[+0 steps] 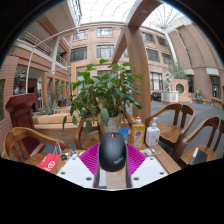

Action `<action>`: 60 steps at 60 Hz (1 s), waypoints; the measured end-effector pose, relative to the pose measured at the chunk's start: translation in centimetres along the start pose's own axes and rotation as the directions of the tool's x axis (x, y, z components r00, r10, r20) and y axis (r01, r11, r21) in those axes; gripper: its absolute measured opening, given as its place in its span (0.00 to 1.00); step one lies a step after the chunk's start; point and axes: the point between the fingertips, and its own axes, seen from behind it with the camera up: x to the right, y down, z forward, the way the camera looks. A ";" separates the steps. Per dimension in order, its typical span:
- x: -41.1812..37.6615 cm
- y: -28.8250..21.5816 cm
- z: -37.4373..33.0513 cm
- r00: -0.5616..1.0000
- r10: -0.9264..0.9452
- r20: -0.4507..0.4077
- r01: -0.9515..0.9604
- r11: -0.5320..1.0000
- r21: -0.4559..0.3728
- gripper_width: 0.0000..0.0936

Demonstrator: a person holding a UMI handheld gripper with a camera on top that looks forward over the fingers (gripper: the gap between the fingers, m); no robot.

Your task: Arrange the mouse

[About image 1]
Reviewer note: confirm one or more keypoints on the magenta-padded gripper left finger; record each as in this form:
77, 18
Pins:
75, 171

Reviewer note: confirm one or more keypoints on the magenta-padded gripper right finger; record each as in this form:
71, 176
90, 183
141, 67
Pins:
148, 170

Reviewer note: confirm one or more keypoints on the black computer mouse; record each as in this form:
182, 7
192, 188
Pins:
112, 151

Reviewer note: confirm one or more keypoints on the small black round object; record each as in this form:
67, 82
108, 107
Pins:
63, 157

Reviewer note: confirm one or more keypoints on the small white earbud case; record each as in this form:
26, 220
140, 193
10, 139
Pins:
147, 152

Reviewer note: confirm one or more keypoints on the red paper bag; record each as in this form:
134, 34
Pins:
48, 163

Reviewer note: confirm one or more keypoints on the white pump bottle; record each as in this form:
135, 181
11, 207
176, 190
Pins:
152, 135

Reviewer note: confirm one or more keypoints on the yellow liquid bottle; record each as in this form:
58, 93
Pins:
138, 135

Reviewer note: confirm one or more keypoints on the wooden armchair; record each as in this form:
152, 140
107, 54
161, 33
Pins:
170, 131
20, 135
80, 133
213, 133

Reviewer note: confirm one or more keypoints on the blue tube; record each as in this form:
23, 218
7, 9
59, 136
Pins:
124, 132

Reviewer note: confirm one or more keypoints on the black notebook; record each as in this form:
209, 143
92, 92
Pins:
198, 156

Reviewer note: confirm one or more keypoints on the agave plant in wooden planter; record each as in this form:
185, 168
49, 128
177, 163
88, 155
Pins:
51, 108

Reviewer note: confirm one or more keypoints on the dark red wooden lectern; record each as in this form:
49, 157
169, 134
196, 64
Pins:
21, 110

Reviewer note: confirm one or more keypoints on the green plant in white pot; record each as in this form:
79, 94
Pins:
106, 93

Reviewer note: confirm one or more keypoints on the potted yellow flowers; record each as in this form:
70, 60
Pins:
199, 95

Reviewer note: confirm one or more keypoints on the dark bust statue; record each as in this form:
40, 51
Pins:
20, 85

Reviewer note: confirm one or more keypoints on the white sculpture on pedestal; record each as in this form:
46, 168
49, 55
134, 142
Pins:
169, 95

